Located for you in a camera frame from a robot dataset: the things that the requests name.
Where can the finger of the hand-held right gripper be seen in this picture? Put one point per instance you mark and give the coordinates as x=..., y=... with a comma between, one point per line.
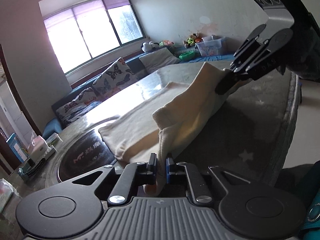
x=246, y=46
x=225, y=85

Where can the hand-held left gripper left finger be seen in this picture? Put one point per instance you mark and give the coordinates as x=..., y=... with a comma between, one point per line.
x=153, y=166

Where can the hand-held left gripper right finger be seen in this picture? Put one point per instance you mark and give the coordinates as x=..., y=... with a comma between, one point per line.
x=170, y=170

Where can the cream cloth garment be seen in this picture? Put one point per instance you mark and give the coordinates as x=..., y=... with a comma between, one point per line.
x=150, y=120

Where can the clear plastic storage box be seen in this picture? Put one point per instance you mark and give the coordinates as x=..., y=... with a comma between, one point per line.
x=210, y=47

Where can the green plastic bowl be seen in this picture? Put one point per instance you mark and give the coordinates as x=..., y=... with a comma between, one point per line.
x=187, y=56

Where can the brown plush toy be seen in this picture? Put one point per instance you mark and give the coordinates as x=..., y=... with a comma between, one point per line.
x=197, y=37

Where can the green plush toy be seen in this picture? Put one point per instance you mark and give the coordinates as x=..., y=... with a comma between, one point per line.
x=190, y=42

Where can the pink plush toy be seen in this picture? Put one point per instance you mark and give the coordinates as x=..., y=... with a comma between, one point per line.
x=167, y=43

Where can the plain grey pillow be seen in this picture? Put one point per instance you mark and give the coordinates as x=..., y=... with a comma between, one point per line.
x=157, y=60

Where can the white plush toy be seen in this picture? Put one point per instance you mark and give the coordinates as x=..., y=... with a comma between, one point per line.
x=146, y=47

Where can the butterfly print pillow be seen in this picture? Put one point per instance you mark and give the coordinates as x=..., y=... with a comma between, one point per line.
x=72, y=112
x=82, y=96
x=115, y=76

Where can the green packet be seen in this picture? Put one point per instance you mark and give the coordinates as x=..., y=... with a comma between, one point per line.
x=53, y=140

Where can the blue corner sofa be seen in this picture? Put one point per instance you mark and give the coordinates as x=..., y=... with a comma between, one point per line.
x=50, y=128

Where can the white tissue box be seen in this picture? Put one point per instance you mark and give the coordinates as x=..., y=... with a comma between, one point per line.
x=40, y=152

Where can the person's dark clothing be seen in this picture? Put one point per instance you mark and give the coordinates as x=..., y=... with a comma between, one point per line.
x=292, y=180

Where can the pink tissue pack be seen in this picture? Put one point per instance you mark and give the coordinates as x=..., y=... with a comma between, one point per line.
x=38, y=141

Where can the dark tray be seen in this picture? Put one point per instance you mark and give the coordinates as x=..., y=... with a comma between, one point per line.
x=31, y=170

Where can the blue toy cabinet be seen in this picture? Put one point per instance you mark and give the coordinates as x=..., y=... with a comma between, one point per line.
x=16, y=148

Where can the purple roller blind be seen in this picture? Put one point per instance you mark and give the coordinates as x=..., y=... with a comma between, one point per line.
x=112, y=1

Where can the large window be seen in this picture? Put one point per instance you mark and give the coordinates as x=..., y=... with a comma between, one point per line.
x=87, y=37

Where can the person's teal garment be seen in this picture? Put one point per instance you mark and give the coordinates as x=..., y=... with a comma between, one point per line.
x=312, y=200

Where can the white plastic bag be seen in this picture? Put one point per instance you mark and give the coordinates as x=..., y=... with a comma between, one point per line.
x=6, y=195

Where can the dark wooden door frame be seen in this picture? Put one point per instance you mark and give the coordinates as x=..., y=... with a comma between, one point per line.
x=22, y=105

